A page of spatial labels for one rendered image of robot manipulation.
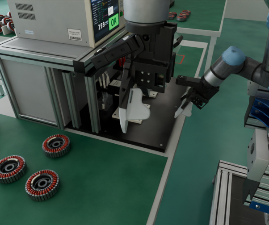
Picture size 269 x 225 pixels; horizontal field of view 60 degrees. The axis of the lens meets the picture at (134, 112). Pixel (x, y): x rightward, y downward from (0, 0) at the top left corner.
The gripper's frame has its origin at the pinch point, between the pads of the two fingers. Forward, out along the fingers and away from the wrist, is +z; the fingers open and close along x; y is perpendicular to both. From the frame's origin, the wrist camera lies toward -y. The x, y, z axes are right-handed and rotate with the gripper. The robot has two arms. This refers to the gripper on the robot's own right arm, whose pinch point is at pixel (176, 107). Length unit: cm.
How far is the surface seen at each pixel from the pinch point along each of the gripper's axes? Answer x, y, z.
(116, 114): -6.4, -20.7, 19.5
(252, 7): 532, 91, 16
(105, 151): -27.7, -15.5, 20.2
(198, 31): 157, -1, 15
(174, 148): -16.1, 7.8, 7.0
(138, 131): -13.0, -8.3, 13.7
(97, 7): -2, -51, -18
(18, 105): -21, -62, 38
